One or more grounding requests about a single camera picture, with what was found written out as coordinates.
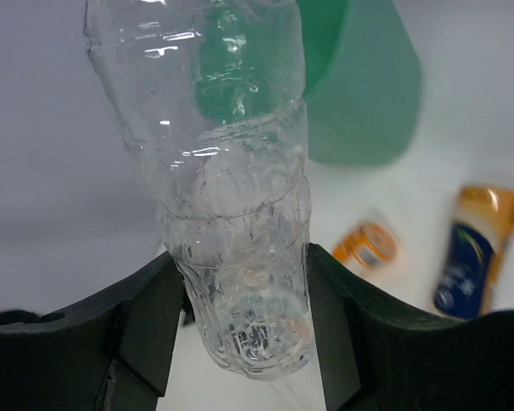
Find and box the blue label orange bottle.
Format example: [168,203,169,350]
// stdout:
[432,184,514,320]

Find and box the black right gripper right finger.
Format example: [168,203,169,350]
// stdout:
[308,244,514,410]

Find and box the green plastic bin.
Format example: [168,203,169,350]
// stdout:
[194,0,424,167]

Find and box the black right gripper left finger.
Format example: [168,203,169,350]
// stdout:
[0,253,184,410]

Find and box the large clear plastic bottle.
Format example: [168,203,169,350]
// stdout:
[83,1,314,381]

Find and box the small orange bottle left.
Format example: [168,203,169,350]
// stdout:
[332,209,400,278]

